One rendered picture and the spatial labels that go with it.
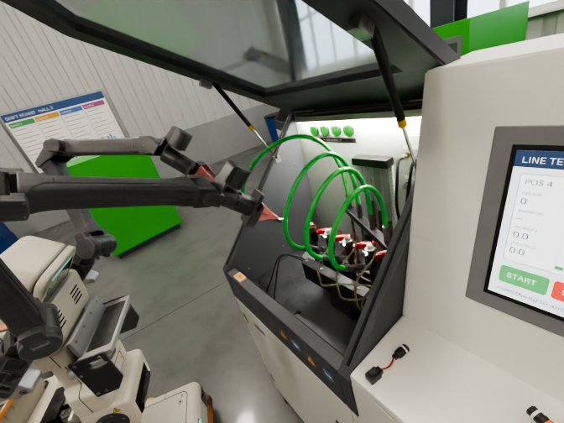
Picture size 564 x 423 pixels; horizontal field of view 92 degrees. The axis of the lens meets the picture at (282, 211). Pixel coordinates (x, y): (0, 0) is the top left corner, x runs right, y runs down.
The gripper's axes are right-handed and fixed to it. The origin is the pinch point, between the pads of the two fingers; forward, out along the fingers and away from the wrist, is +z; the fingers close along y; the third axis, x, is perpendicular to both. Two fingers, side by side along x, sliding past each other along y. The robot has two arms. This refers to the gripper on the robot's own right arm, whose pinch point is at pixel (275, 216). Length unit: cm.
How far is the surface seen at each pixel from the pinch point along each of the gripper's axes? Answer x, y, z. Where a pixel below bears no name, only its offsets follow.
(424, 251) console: -34.3, 12.2, 20.2
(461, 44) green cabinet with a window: 123, 184, 156
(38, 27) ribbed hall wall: 638, 37, -261
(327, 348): -27.2, -22.8, 17.6
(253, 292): 7.2, -30.7, 10.3
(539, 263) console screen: -53, 20, 21
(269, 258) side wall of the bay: 31.7, -25.3, 25.4
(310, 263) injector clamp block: 3.5, -12.3, 24.3
